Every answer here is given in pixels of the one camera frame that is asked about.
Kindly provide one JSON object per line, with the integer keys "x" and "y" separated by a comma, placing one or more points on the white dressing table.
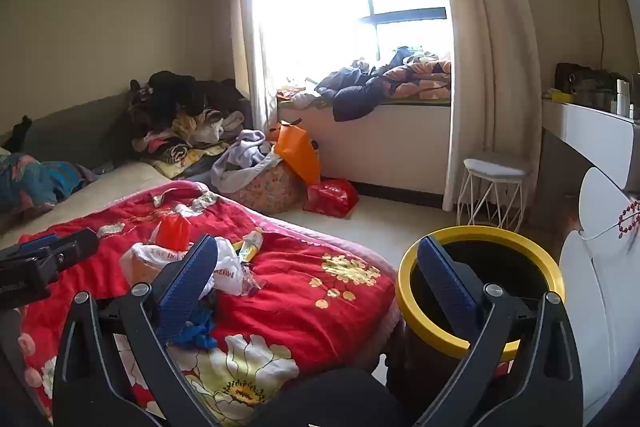
{"x": 595, "y": 132}

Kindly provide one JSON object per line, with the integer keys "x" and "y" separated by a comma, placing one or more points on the dark puffer jacket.
{"x": 355, "y": 99}

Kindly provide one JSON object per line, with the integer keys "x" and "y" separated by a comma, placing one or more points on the white bottle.
{"x": 622, "y": 97}

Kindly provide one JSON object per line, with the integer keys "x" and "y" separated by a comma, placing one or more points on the light clothes heap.
{"x": 300, "y": 99}

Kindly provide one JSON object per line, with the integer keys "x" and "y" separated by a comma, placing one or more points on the narrow cream curtain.
{"x": 247, "y": 32}

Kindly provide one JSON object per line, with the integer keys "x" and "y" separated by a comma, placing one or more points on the blue patterned clothing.
{"x": 30, "y": 182}

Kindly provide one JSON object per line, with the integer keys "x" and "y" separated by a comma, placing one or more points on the black sock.
{"x": 20, "y": 134}

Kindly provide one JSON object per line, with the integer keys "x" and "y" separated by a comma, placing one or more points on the red bead ornament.
{"x": 631, "y": 213}

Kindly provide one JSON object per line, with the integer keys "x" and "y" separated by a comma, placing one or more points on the pale lavender cloth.
{"x": 240, "y": 157}

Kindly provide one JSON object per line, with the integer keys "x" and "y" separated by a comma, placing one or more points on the red plastic bag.
{"x": 330, "y": 197}

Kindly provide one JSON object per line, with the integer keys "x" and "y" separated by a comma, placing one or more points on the dark bag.
{"x": 575, "y": 74}

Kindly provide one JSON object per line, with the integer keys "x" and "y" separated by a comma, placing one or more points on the wide cream curtain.
{"x": 485, "y": 57}

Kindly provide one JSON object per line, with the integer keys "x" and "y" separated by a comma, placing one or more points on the person's black pants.
{"x": 340, "y": 397}

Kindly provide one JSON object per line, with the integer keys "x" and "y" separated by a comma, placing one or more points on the metal pot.
{"x": 592, "y": 98}

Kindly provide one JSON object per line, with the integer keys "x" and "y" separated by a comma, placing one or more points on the yellow snack wrapper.
{"x": 250, "y": 244}

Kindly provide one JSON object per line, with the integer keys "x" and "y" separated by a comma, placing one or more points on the blue cloth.
{"x": 200, "y": 334}

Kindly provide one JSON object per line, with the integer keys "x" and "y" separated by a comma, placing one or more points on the bed with grey headboard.
{"x": 100, "y": 187}

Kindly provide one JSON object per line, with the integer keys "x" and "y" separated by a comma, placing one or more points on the red floral blanket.
{"x": 300, "y": 297}

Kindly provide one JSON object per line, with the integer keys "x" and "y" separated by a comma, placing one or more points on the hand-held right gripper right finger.
{"x": 447, "y": 287}

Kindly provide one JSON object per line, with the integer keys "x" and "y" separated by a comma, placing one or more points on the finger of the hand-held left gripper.
{"x": 37, "y": 244}
{"x": 75, "y": 247}

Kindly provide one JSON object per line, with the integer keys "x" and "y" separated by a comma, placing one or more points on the orange paper bag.
{"x": 295, "y": 149}

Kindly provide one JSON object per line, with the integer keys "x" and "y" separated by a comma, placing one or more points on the white plastic bag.
{"x": 145, "y": 259}

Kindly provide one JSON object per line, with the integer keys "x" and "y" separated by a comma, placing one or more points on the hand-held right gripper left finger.
{"x": 187, "y": 282}

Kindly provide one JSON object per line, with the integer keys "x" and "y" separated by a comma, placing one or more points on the orange patterned quilt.
{"x": 420, "y": 77}

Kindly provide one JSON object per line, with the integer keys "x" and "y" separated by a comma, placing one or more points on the red plastic wrapper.
{"x": 172, "y": 229}

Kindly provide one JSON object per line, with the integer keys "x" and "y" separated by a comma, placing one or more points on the yellow small box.
{"x": 560, "y": 97}

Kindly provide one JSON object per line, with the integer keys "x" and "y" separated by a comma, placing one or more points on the pile of clothes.
{"x": 165, "y": 102}

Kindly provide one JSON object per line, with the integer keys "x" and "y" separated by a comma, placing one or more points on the yellow rimmed black trash bin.
{"x": 500, "y": 234}

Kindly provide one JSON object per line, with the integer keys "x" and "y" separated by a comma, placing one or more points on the floral fabric bag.
{"x": 270, "y": 189}

